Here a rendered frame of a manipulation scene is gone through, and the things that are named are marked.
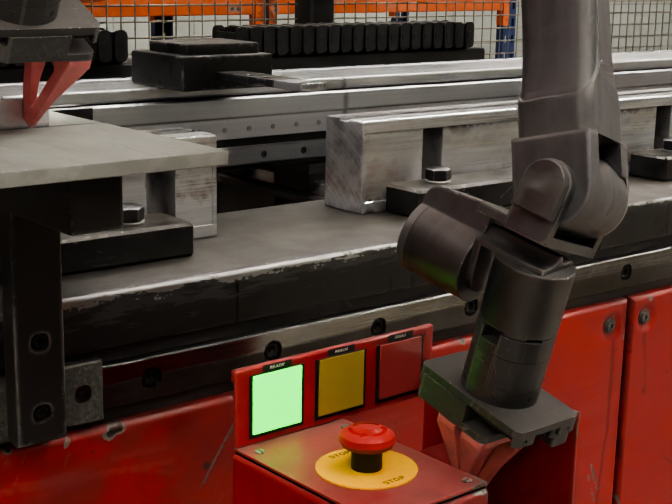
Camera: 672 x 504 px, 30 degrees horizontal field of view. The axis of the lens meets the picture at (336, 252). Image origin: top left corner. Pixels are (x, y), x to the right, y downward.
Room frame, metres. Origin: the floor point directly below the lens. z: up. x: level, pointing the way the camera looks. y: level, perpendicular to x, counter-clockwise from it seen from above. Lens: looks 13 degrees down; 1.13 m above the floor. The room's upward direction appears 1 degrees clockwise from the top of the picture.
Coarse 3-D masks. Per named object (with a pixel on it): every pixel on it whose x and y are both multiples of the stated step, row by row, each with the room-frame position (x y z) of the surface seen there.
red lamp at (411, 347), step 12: (420, 336) 0.97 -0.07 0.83; (384, 348) 0.94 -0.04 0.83; (396, 348) 0.95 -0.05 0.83; (408, 348) 0.96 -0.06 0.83; (420, 348) 0.97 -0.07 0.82; (384, 360) 0.94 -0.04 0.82; (396, 360) 0.95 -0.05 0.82; (408, 360) 0.96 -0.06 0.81; (420, 360) 0.97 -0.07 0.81; (384, 372) 0.94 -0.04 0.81; (396, 372) 0.95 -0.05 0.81; (408, 372) 0.96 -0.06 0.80; (420, 372) 0.97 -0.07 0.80; (384, 384) 0.94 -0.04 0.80; (396, 384) 0.95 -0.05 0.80; (408, 384) 0.96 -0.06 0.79; (384, 396) 0.94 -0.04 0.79
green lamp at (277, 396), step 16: (288, 368) 0.88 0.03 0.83; (256, 384) 0.86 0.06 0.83; (272, 384) 0.87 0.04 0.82; (288, 384) 0.88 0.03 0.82; (256, 400) 0.86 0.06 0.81; (272, 400) 0.87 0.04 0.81; (288, 400) 0.88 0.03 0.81; (256, 416) 0.86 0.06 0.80; (272, 416) 0.87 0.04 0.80; (288, 416) 0.88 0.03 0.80; (256, 432) 0.86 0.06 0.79
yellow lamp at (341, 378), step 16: (352, 352) 0.92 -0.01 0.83; (320, 368) 0.90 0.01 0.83; (336, 368) 0.91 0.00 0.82; (352, 368) 0.92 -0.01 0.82; (320, 384) 0.90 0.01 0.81; (336, 384) 0.91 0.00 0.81; (352, 384) 0.92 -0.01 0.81; (320, 400) 0.90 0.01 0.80; (336, 400) 0.91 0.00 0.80; (352, 400) 0.92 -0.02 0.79
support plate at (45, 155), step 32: (32, 128) 0.93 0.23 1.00; (64, 128) 0.94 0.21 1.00; (96, 128) 0.94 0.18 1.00; (128, 128) 0.94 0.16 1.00; (0, 160) 0.78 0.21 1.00; (32, 160) 0.78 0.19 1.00; (64, 160) 0.79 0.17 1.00; (96, 160) 0.79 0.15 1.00; (128, 160) 0.79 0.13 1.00; (160, 160) 0.81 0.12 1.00; (192, 160) 0.82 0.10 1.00; (224, 160) 0.84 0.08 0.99
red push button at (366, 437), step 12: (348, 432) 0.82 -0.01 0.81; (360, 432) 0.82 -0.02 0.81; (372, 432) 0.82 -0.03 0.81; (384, 432) 0.82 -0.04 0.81; (348, 444) 0.81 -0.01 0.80; (360, 444) 0.80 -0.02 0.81; (372, 444) 0.80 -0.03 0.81; (384, 444) 0.81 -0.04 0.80; (360, 456) 0.81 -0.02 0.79; (372, 456) 0.81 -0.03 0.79; (360, 468) 0.81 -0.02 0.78; (372, 468) 0.81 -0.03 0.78
